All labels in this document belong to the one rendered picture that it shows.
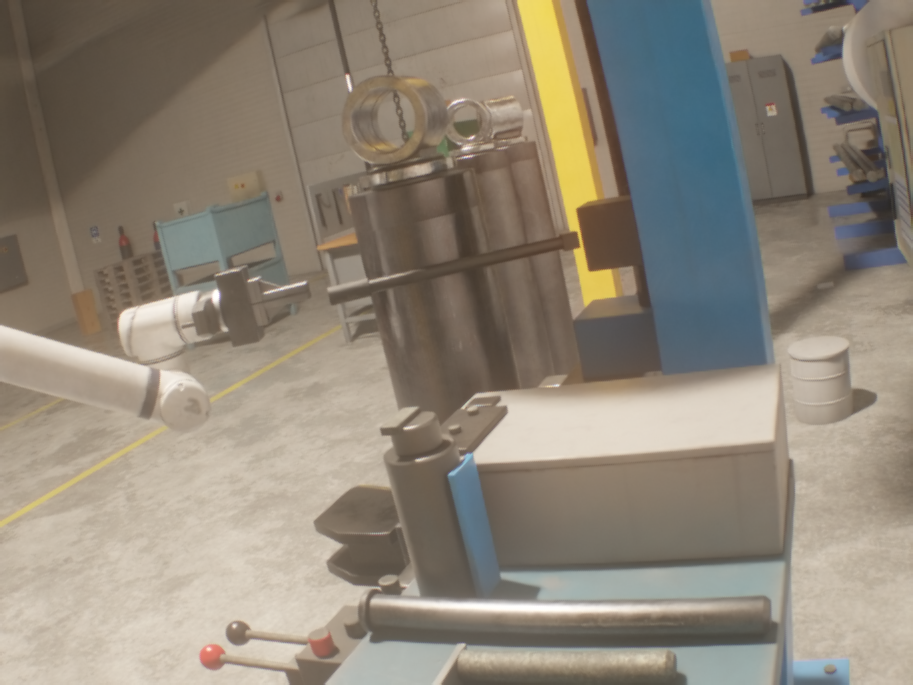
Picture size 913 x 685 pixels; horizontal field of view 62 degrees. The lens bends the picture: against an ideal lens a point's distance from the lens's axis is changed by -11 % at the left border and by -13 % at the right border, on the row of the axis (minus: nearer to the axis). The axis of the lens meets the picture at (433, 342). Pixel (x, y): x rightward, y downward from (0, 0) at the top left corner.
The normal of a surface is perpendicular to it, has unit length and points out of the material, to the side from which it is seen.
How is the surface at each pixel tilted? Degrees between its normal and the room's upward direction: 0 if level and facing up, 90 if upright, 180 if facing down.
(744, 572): 0
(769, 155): 90
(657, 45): 90
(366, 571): 0
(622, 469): 90
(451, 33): 90
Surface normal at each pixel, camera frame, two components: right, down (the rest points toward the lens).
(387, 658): -0.22, -0.95
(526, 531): -0.40, 0.29
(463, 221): 0.65, 0.02
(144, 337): -0.05, 0.25
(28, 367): 0.41, 0.15
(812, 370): -0.58, 0.30
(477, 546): 0.89, -0.11
